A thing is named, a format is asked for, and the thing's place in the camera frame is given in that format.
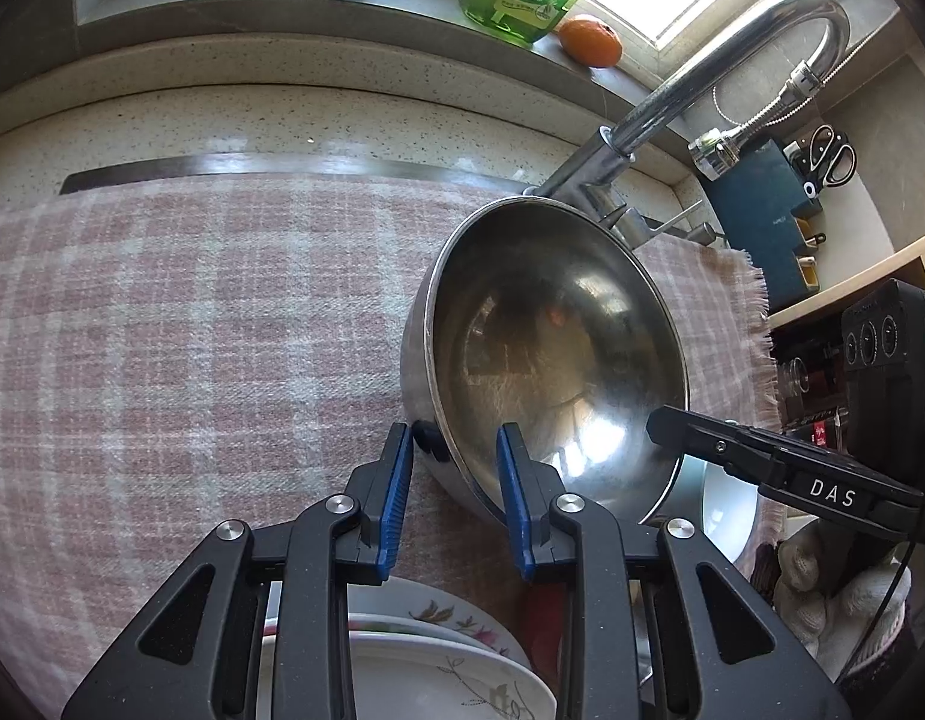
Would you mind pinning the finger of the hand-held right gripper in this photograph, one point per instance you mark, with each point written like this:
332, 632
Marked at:
732, 446

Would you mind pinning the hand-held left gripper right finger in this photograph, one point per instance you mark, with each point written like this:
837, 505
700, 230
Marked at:
515, 495

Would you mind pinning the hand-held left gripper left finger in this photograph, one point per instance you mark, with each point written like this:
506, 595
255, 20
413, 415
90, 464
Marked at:
393, 495

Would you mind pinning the large white plate pink flowers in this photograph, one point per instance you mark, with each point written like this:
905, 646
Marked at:
470, 611

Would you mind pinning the large steel bowl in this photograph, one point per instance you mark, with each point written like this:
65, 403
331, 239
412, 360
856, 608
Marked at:
552, 330

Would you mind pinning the white plate grey branch print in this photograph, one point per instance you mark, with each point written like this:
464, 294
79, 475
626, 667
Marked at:
432, 690

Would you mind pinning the person's right hand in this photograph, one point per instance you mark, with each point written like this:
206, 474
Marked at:
822, 592

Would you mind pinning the small white bowl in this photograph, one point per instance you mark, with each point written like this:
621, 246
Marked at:
725, 525

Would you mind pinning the wooden shelf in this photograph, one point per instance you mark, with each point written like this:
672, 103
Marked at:
912, 264

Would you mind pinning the dark blue knife holder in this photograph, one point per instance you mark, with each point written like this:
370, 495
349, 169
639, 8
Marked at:
762, 217

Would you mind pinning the black scissors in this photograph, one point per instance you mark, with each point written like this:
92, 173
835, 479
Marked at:
834, 157

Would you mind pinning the pink checked cloth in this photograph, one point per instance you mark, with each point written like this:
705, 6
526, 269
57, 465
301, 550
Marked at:
169, 315

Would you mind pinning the chrome faucet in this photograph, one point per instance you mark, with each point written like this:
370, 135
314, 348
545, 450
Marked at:
702, 75

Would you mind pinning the orange tangerine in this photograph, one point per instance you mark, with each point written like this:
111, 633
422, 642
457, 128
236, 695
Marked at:
591, 41

